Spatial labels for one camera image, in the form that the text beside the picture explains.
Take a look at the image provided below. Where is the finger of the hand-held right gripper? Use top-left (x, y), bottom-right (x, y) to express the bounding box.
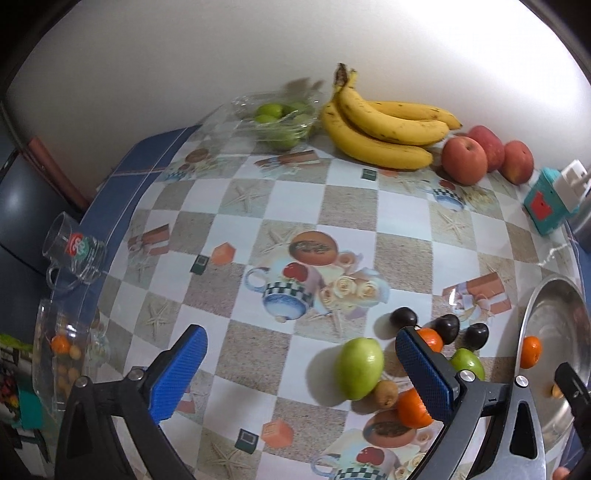
top-left (554, 362), bottom-right (591, 444)

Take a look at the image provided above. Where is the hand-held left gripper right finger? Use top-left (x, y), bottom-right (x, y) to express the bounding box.
top-left (396, 325), bottom-right (548, 480)

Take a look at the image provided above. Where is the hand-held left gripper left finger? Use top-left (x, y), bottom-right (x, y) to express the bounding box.
top-left (55, 324), bottom-right (208, 480)

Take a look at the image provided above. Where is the small orange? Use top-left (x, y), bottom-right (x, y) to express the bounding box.
top-left (418, 328), bottom-right (445, 352)
top-left (396, 388), bottom-right (435, 429)
top-left (519, 335), bottom-right (542, 369)

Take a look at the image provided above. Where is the brown kiwi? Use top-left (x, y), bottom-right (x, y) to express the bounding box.
top-left (373, 380), bottom-right (399, 409)

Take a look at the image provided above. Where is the dark purple plum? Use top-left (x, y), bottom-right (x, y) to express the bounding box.
top-left (390, 307), bottom-right (419, 330)
top-left (464, 323), bottom-right (490, 352)
top-left (431, 314), bottom-right (460, 346)

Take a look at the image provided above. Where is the round metal bowl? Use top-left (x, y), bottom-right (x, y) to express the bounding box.
top-left (510, 273), bottom-right (591, 480)

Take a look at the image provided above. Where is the large green guava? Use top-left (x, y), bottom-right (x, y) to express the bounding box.
top-left (335, 337), bottom-right (385, 401)

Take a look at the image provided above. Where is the clear glass jug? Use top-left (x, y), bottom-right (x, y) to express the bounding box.
top-left (32, 298), bottom-right (100, 414)

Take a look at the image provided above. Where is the glass mug with red label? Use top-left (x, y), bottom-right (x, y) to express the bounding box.
top-left (41, 212), bottom-right (108, 292)

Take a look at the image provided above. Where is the green colourful packaging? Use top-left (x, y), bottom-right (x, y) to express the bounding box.
top-left (0, 332), bottom-right (44, 462)

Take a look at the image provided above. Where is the teal toy box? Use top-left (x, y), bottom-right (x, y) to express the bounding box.
top-left (523, 167), bottom-right (580, 236)

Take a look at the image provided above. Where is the printed checkered tablecloth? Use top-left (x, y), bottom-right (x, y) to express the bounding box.
top-left (81, 104), bottom-right (583, 480)

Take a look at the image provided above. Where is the white power plug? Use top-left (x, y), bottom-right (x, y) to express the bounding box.
top-left (556, 159), bottom-right (591, 204)

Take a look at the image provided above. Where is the red apple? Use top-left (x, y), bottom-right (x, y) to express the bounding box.
top-left (441, 136), bottom-right (489, 186)
top-left (499, 140), bottom-right (535, 185)
top-left (467, 124), bottom-right (506, 172)

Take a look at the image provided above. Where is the yellow banana bunch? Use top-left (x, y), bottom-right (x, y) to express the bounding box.
top-left (320, 62), bottom-right (463, 171)

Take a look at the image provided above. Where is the dark grey furniture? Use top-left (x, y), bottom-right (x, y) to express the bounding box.
top-left (0, 104), bottom-right (88, 287)

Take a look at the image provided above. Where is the pile of green limes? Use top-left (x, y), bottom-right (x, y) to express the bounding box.
top-left (253, 102), bottom-right (319, 152)

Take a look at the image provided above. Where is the clear plastic container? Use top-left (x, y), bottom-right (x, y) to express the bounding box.
top-left (198, 88), bottom-right (326, 153)

